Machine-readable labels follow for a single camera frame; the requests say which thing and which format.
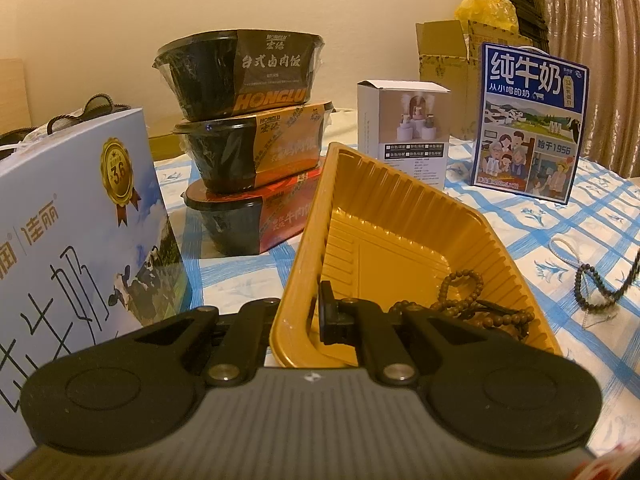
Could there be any black instant rice bowl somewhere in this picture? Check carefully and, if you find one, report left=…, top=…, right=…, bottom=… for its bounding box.
left=152, top=29, right=326, bottom=122

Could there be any dark bead bracelet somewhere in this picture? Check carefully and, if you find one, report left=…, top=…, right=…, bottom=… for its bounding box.
left=572, top=252, right=640, bottom=311

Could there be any orange label instant rice bowl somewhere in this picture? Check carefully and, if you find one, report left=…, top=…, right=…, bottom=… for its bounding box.
left=172, top=101, right=335, bottom=193

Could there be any open cardboard box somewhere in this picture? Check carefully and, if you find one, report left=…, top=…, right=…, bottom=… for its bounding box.
left=415, top=19, right=551, bottom=141

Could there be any beige curtain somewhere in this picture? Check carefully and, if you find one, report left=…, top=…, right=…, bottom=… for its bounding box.
left=535, top=0, right=640, bottom=178

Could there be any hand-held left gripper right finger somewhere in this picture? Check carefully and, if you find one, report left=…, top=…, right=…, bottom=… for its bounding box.
left=319, top=281, right=481, bottom=387

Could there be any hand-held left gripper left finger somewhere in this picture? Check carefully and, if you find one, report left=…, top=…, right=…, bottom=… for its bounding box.
left=135, top=298, right=281, bottom=386

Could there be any red label instant rice bowl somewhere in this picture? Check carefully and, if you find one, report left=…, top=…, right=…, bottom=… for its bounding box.
left=181, top=167, right=323, bottom=257

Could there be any yellow plastic bag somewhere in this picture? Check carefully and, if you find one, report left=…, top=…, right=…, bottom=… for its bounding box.
left=454, top=0, right=518, bottom=31

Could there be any large light blue milk box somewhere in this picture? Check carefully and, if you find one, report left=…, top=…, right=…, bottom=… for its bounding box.
left=0, top=92, right=192, bottom=416

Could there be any yellow plastic tray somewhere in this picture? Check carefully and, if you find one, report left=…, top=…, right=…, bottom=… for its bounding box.
left=268, top=141, right=563, bottom=368

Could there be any black and gold rack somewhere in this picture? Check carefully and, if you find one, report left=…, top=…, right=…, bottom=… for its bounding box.
left=492, top=0, right=548, bottom=53

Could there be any brown wooden bead bracelet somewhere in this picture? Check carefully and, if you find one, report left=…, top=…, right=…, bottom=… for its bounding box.
left=437, top=270, right=486, bottom=311
left=390, top=299, right=540, bottom=343

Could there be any white bead bracelet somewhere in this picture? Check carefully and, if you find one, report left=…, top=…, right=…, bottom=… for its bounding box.
left=547, top=236, right=591, bottom=267

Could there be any small white product box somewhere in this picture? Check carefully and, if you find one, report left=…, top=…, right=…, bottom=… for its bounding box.
left=356, top=79, right=452, bottom=192

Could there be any flat cardboard piece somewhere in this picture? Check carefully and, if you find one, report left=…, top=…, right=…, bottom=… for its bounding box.
left=147, top=132, right=193, bottom=162

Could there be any blue illustrated milk carton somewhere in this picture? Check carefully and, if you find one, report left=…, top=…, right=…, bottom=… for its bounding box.
left=468, top=41, right=588, bottom=204

